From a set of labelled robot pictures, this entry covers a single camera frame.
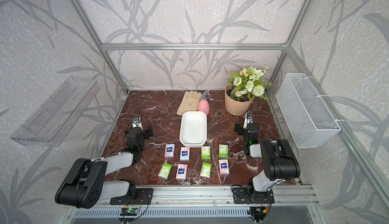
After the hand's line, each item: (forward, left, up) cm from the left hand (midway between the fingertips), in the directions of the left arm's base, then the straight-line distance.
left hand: (141, 124), depth 90 cm
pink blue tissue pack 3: (-23, -49, -6) cm, 54 cm away
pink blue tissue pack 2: (-15, -27, -6) cm, 32 cm away
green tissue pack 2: (-14, -49, -6) cm, 52 cm away
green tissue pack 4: (-24, -39, -6) cm, 47 cm away
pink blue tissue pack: (-13, -18, -6) cm, 24 cm away
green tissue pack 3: (-24, -18, -6) cm, 31 cm away
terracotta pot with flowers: (+14, -60, +18) cm, 64 cm away
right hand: (+4, -64, -1) cm, 64 cm away
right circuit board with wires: (-42, -64, -11) cm, 78 cm away
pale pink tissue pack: (-25, -26, -6) cm, 37 cm away
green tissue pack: (-15, -39, -6) cm, 42 cm away
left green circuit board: (-42, -3, -10) cm, 43 cm away
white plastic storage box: (+2, -31, -8) cm, 32 cm away
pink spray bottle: (+16, -38, 0) cm, 41 cm away
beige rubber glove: (+26, -27, -9) cm, 39 cm away
